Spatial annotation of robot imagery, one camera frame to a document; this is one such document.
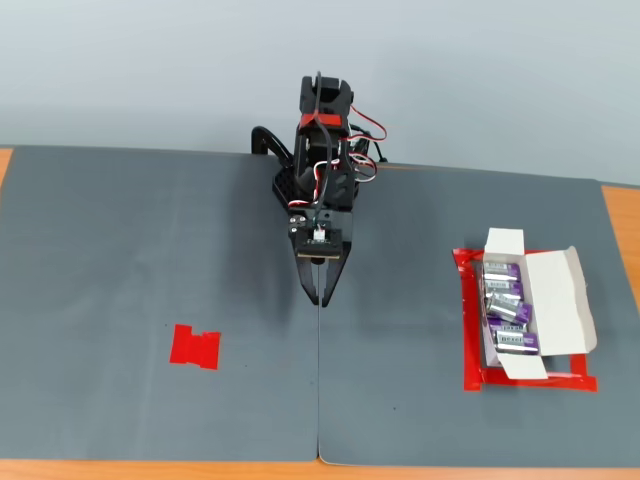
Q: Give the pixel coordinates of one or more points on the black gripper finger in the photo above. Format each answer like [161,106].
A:
[306,277]
[335,275]

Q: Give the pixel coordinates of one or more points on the purple silver battery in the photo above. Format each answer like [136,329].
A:
[507,327]
[517,342]
[510,307]
[502,271]
[502,287]

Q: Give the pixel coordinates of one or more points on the white cardboard box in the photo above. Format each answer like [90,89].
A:
[560,310]

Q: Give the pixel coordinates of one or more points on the grey table mat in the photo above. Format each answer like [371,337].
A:
[400,350]
[100,250]

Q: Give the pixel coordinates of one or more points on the red tape band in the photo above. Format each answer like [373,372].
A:
[332,121]

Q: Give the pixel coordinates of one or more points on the black table clamp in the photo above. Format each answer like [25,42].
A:
[265,137]

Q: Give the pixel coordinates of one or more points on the red tape marker patch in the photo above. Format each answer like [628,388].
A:
[192,347]

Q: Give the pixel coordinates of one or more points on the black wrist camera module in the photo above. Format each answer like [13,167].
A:
[320,245]

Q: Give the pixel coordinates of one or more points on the red tape rectangle frame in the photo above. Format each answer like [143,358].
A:
[472,350]

